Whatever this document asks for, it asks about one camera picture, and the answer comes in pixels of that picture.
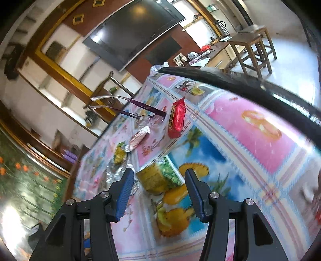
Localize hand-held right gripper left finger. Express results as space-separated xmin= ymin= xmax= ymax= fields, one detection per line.
xmin=29 ymin=168 xmax=135 ymax=261

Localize power strip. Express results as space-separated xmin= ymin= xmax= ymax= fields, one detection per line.
xmin=174 ymin=53 xmax=188 ymax=66

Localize eyeglasses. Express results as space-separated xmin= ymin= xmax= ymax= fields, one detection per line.
xmin=90 ymin=95 xmax=168 ymax=126

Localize green cracker packet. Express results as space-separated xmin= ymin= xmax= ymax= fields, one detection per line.
xmin=136 ymin=161 xmax=185 ymax=196

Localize green and yellow candy packet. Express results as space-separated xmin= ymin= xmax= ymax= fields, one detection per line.
xmin=114 ymin=141 xmax=129 ymax=165

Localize white and red candy packet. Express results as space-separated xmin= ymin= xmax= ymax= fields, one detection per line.
xmin=129 ymin=126 xmax=151 ymax=151

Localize floral wall panel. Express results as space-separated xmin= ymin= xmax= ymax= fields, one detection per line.
xmin=0 ymin=122 xmax=69 ymax=219

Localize wooden chair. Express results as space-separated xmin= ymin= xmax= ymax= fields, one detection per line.
xmin=83 ymin=71 xmax=135 ymax=119

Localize black flat television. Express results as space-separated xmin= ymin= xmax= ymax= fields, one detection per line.
xmin=82 ymin=0 xmax=186 ymax=72

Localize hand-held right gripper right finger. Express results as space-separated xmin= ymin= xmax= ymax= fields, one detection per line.
xmin=185 ymin=168 xmax=306 ymax=261

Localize wooden stool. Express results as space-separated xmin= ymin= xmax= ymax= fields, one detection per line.
xmin=239 ymin=24 xmax=278 ymax=61
xmin=228 ymin=32 xmax=272 ymax=76

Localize metal thermos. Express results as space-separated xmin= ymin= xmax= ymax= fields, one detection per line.
xmin=216 ymin=19 xmax=228 ymax=39

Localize white plastic bag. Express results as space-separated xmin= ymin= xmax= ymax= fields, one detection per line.
xmin=150 ymin=61 xmax=171 ymax=74

